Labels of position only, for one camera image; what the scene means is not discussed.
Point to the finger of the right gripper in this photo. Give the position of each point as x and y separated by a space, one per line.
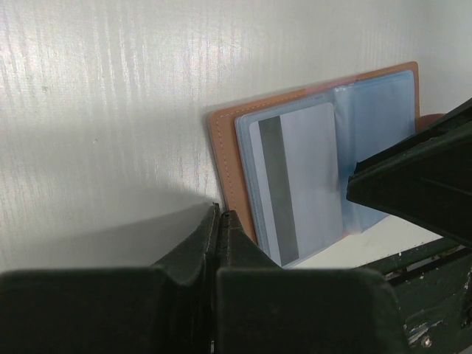
424 179

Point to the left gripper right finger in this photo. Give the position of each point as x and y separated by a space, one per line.
262 308

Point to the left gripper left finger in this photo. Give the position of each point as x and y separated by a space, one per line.
160 308

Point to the tan leather card holder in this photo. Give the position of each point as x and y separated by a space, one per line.
373 111

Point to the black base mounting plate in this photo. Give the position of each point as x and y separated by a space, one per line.
432 283

